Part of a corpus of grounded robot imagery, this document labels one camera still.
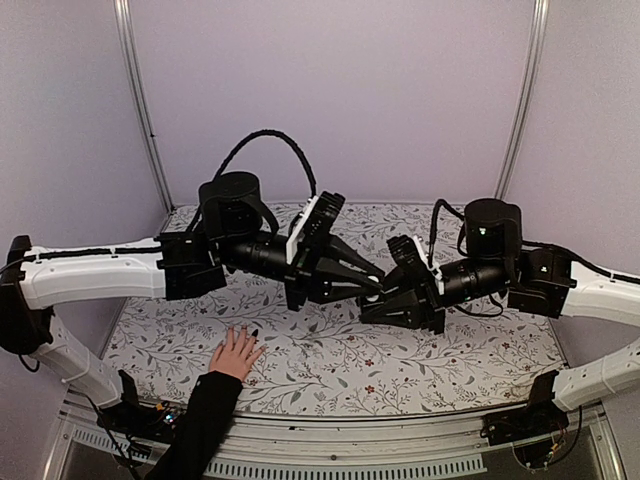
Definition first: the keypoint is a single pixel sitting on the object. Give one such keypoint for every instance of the person's bare hand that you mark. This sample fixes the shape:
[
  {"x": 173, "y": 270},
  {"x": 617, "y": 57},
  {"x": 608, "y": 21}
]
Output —
[{"x": 237, "y": 354}]

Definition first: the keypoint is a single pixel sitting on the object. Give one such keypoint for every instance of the right aluminium frame post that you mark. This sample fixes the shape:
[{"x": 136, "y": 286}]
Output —
[{"x": 533, "y": 58}]

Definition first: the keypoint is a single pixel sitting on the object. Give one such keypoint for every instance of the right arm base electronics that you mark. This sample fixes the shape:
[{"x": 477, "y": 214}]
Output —
[{"x": 538, "y": 431}]

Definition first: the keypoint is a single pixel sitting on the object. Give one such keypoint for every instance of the aluminium frame post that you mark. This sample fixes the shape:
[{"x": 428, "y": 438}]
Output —
[
  {"x": 533, "y": 58},
  {"x": 124, "y": 25}
]

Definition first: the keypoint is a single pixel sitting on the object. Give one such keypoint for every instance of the left aluminium frame post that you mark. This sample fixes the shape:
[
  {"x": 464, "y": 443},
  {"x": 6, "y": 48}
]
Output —
[{"x": 124, "y": 25}]

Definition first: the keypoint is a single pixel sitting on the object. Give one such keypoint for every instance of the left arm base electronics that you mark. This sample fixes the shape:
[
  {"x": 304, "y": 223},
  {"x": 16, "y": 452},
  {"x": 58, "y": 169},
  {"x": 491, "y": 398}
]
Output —
[{"x": 128, "y": 418}]

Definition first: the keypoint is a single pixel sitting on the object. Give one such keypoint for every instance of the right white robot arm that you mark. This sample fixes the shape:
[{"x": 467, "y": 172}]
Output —
[{"x": 533, "y": 277}]

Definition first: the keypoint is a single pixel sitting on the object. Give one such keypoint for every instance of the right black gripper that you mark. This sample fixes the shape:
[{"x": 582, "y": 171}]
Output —
[{"x": 414, "y": 296}]

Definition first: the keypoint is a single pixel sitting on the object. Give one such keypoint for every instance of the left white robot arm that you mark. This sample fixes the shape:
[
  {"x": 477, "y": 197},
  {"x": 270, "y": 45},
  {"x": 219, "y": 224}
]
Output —
[{"x": 232, "y": 230}]

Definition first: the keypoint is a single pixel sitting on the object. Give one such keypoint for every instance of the metal table front rail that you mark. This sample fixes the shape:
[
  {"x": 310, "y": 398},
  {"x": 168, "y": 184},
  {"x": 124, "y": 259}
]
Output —
[{"x": 443, "y": 446}]

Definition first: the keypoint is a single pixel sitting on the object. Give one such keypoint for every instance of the black sleeved forearm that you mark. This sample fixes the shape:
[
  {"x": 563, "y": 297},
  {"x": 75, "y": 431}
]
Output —
[{"x": 202, "y": 430}]

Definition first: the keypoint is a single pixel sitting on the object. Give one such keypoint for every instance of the floral patterned table mat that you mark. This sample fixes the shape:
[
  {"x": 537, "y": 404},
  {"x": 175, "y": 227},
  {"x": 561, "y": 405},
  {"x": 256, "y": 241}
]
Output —
[{"x": 322, "y": 361}]

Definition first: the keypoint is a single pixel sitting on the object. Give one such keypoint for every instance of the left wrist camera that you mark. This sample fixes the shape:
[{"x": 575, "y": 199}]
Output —
[{"x": 311, "y": 235}]

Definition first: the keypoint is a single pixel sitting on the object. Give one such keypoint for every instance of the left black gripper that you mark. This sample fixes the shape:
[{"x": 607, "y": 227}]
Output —
[{"x": 300, "y": 279}]

